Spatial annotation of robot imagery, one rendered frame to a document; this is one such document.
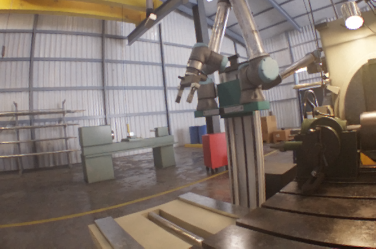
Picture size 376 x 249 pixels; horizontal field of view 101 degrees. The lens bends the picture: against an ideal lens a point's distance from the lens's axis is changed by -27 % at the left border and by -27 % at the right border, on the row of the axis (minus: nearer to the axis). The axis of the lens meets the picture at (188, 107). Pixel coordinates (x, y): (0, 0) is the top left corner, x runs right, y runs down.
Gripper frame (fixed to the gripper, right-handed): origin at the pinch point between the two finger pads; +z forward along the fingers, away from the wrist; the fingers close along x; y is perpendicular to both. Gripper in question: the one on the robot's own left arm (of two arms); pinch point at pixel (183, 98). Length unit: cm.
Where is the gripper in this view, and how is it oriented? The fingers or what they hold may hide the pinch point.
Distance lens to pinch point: 115.7
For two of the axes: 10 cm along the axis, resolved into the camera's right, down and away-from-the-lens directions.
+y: -8.2, -3.4, -4.6
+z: -3.1, 9.4, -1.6
